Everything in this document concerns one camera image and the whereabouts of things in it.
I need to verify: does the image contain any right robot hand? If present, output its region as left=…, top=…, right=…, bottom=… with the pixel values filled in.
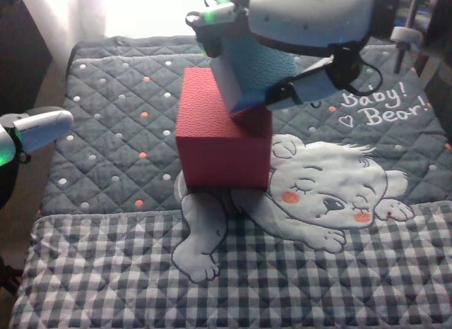
left=185, top=0, right=376, bottom=107

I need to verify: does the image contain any blue foam cube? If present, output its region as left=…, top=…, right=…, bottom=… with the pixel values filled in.
left=210, top=32, right=301, bottom=114

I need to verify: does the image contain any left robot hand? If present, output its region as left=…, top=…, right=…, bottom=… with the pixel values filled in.
left=0, top=107, right=75, bottom=167

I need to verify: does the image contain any white round knob on post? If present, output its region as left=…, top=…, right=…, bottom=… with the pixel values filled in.
left=390, top=26, right=424, bottom=74

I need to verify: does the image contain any grey quilt with bear print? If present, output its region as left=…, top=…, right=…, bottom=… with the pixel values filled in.
left=8, top=34, right=452, bottom=329

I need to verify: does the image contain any black stand leg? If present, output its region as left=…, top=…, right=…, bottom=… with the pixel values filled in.
left=0, top=256, right=24, bottom=298

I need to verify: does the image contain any red foam cube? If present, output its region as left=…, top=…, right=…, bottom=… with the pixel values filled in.
left=175, top=66, right=273, bottom=189

